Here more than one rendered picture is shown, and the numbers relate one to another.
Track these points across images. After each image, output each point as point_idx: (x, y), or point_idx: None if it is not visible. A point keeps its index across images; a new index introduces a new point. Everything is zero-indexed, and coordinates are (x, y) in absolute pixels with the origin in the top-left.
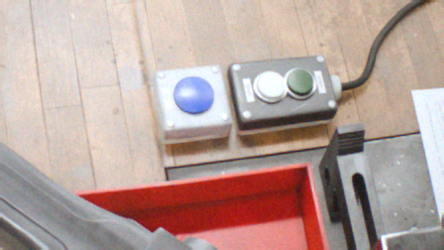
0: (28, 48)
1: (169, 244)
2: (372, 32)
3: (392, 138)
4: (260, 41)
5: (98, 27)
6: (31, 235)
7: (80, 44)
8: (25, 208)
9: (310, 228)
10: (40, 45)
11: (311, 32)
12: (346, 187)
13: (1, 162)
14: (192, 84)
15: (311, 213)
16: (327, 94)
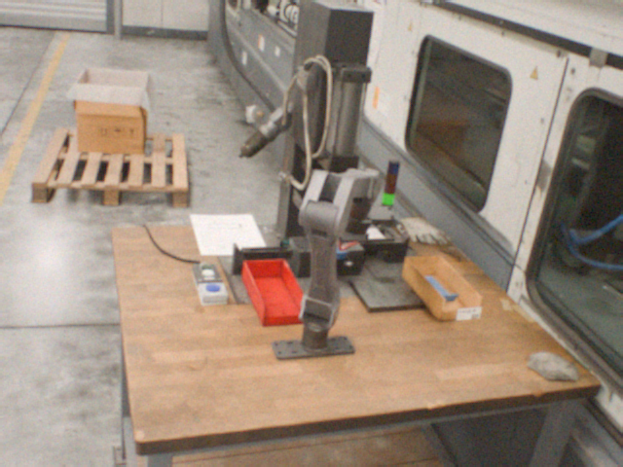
0: (185, 333)
1: (350, 169)
2: (174, 261)
3: (220, 261)
4: (180, 283)
5: (174, 316)
6: (360, 176)
7: (183, 320)
8: (354, 174)
9: (263, 270)
10: (184, 330)
11: (175, 272)
12: (255, 251)
13: (345, 173)
14: (209, 286)
15: (260, 266)
16: (209, 264)
